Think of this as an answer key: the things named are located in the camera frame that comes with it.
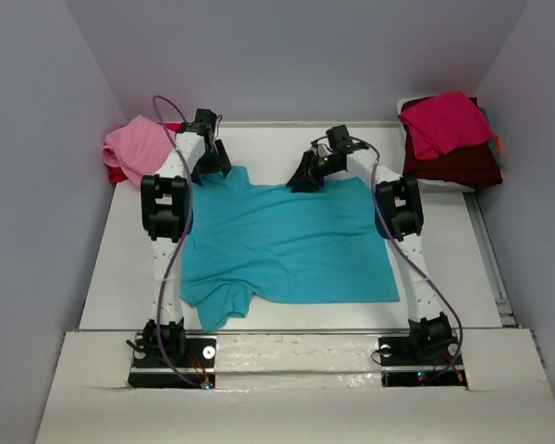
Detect turquoise t shirt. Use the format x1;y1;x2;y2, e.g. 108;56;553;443
180;166;400;331

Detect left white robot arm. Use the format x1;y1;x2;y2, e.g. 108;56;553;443
129;108;231;364

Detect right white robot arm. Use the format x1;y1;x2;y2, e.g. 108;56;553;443
287;125;463;366

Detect pink folded t shirt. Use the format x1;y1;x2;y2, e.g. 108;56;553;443
102;114;177;189

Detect red folded t shirt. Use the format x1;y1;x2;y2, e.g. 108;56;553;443
106;121;186;184

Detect magenta t shirt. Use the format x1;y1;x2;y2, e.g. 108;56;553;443
399;92;494;161

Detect dark red t shirt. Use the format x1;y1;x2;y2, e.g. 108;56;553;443
401;95;504;190

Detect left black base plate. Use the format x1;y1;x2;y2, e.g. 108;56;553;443
128;333;216;389

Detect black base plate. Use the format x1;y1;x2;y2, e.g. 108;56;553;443
371;336;468;388
128;333;216;389

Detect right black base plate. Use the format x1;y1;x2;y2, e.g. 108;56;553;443
371;336;468;388

